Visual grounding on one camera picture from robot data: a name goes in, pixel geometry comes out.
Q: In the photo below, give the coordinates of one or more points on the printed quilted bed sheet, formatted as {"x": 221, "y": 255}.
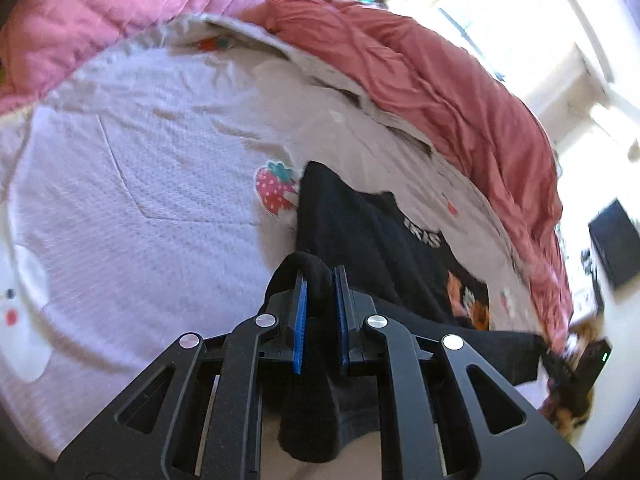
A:
{"x": 150, "y": 185}

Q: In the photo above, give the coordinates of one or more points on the pink quilted pillow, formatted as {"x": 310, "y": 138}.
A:
{"x": 100, "y": 10}

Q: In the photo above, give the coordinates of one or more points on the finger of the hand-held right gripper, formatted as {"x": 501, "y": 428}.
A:
{"x": 556, "y": 366}

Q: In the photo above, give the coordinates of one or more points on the red duvet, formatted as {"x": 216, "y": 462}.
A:
{"x": 450, "y": 110}

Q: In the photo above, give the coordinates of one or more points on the bright window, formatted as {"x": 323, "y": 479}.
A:
{"x": 520, "y": 15}

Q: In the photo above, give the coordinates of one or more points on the black box on floor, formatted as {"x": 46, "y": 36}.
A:
{"x": 616, "y": 245}

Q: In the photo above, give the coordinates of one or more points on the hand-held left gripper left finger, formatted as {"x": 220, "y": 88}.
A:
{"x": 300, "y": 320}

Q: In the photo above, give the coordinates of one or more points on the black printed t-shirt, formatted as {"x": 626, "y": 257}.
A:
{"x": 360, "y": 230}

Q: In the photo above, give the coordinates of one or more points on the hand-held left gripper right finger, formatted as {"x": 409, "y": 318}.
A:
{"x": 342, "y": 320}

